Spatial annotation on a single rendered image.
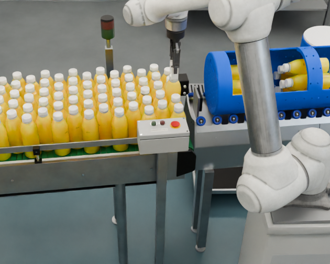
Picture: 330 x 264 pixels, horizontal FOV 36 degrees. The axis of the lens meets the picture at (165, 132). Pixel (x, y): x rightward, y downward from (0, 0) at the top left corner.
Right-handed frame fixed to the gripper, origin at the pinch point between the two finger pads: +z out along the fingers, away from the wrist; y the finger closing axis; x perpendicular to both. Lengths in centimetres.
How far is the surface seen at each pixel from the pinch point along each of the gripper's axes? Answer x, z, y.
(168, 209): -5, 119, 28
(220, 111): -19.8, 16.3, -10.4
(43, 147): 57, 23, -19
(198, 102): -11.4, 15.9, -2.8
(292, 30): -160, 117, 246
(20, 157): 68, 29, -17
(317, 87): -62, 6, -11
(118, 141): 26.2, 22.2, -18.8
